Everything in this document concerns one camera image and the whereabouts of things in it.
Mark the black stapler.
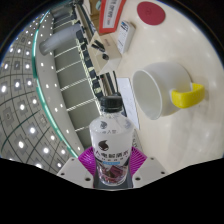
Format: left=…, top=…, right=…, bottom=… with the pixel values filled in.
left=91, top=39, right=106, bottom=53

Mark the open brown box, red side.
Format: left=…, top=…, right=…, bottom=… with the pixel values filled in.
left=98, top=0, right=128, bottom=36

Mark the small white flat carton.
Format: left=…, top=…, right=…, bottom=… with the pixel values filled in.
left=116, top=20, right=136, bottom=55

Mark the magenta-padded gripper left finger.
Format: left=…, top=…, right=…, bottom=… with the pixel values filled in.
left=56, top=146, right=98, bottom=189

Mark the white mug with yellow handle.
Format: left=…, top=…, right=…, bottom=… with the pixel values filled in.
left=131, top=61, right=206, bottom=121

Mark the flat round red coaster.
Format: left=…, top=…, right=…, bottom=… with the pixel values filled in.
left=136, top=1, right=167, bottom=26

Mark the clear bottle with white label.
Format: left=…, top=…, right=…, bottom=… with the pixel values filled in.
left=88, top=94, right=135, bottom=187

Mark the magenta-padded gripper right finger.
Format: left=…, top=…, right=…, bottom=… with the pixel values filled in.
left=128, top=146, right=168, bottom=188

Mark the small open white cardboard box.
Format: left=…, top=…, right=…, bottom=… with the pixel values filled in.
left=87, top=31, right=123, bottom=76

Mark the group of round ceiling lights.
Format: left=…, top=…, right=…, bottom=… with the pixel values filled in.
left=0, top=13, right=84, bottom=171

